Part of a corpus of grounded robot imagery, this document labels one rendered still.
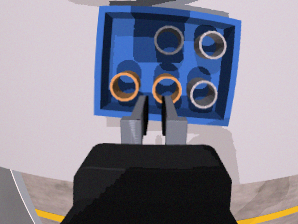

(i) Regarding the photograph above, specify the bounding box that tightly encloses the bronze bushing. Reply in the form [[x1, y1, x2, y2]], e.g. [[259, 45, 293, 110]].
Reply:
[[110, 71, 141, 101], [152, 73, 182, 103]]

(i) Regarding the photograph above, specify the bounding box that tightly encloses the grey metal sleeve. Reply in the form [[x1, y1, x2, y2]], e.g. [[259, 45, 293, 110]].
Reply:
[[194, 31, 227, 59], [186, 77, 218, 109], [154, 26, 184, 55]]

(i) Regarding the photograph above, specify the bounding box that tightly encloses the blue crate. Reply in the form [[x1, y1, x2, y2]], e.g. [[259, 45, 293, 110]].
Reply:
[[94, 6, 241, 126]]

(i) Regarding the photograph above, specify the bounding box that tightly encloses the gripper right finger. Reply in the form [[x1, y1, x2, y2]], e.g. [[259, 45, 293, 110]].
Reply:
[[161, 96, 188, 145]]

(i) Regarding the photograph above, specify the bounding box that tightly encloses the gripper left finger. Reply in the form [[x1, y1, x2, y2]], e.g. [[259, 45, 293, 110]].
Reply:
[[120, 96, 149, 144]]

